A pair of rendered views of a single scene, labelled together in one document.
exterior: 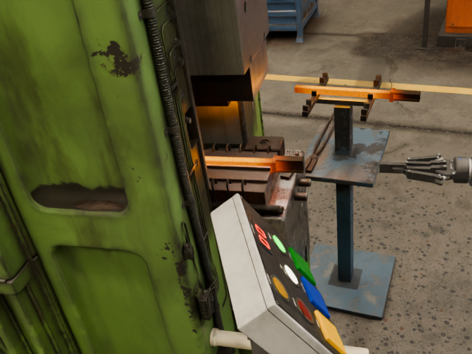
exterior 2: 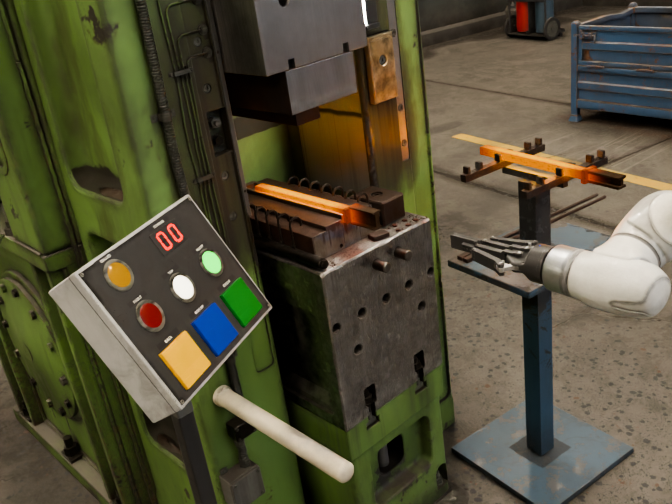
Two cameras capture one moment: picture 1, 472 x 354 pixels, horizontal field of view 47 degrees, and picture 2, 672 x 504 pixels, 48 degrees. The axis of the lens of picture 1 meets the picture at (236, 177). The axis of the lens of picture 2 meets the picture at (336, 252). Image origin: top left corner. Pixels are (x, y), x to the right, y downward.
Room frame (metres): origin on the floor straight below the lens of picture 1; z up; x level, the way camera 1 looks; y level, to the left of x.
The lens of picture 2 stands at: (-0.09, -0.94, 1.66)
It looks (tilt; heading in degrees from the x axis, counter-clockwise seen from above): 24 degrees down; 31
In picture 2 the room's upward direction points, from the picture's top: 8 degrees counter-clockwise
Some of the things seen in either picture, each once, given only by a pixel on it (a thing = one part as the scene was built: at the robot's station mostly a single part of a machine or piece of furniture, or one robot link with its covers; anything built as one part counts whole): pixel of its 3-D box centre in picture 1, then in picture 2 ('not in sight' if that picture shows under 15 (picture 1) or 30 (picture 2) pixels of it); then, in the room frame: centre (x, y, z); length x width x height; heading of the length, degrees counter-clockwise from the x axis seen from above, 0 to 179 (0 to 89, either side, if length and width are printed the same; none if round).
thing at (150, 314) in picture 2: (304, 310); (150, 315); (0.70, -0.09, 1.09); 0.05 x 0.03 x 0.04; 161
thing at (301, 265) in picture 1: (300, 267); (240, 302); (0.90, -0.12, 1.01); 0.07 x 0.05 x 0.07; 6
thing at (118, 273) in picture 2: (279, 288); (118, 275); (0.70, -0.05, 1.16); 0.05 x 0.03 x 0.04; 161
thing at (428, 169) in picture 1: (425, 171); (498, 255); (1.22, -0.53, 1.00); 0.11 x 0.01 x 0.04; 72
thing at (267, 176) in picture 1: (206, 176); (288, 214); (1.42, 0.09, 0.96); 0.42 x 0.20 x 0.09; 71
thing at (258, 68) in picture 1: (186, 69); (265, 76); (1.42, 0.09, 1.32); 0.42 x 0.20 x 0.10; 71
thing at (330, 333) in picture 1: (328, 333); (184, 360); (0.71, -0.14, 1.01); 0.07 x 0.05 x 0.07; 6
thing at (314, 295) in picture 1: (313, 298); (214, 329); (0.81, -0.13, 1.01); 0.07 x 0.05 x 0.07; 6
